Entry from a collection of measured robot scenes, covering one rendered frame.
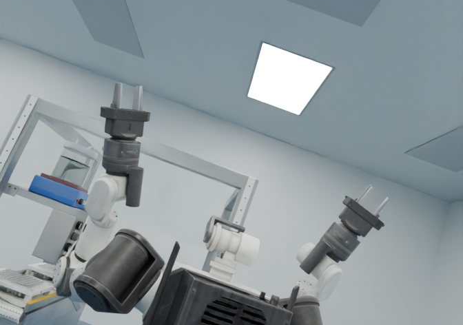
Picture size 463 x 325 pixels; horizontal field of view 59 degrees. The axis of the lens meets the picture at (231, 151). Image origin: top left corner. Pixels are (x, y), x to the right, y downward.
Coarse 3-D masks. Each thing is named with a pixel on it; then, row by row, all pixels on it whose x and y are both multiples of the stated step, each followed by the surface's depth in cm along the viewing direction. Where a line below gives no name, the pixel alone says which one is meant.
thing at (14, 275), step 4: (0, 272) 175; (4, 272) 178; (8, 272) 181; (12, 272) 185; (16, 272) 186; (8, 276) 173; (12, 276) 178; (16, 276) 179; (20, 276) 181; (24, 276) 184; (20, 280) 174; (24, 280) 178; (28, 280) 179; (32, 280) 183; (36, 280) 184
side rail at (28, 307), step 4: (52, 296) 187; (56, 296) 194; (60, 296) 199; (44, 300) 178; (48, 300) 183; (52, 300) 190; (28, 304) 162; (32, 304) 165; (36, 304) 169; (40, 304) 174; (44, 304) 180; (24, 308) 161; (28, 308) 162; (32, 308) 167
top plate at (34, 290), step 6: (0, 270) 183; (0, 282) 167; (6, 282) 167; (12, 282) 170; (12, 288) 167; (18, 288) 167; (24, 288) 168; (30, 288) 172; (36, 288) 175; (42, 288) 179; (48, 288) 184; (30, 294) 167; (36, 294) 171
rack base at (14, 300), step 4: (0, 292) 167; (4, 292) 169; (0, 296) 166; (4, 296) 166; (8, 296) 166; (12, 296) 168; (16, 296) 169; (36, 296) 180; (40, 296) 183; (8, 300) 167; (12, 300) 166; (16, 300) 166; (20, 300) 166; (16, 304) 166; (20, 304) 166; (24, 304) 166
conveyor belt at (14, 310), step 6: (0, 300) 165; (0, 306) 161; (6, 306) 162; (12, 306) 163; (18, 306) 166; (0, 312) 160; (6, 312) 160; (12, 312) 161; (18, 312) 161; (24, 312) 164; (6, 318) 160; (12, 318) 160; (18, 318) 160
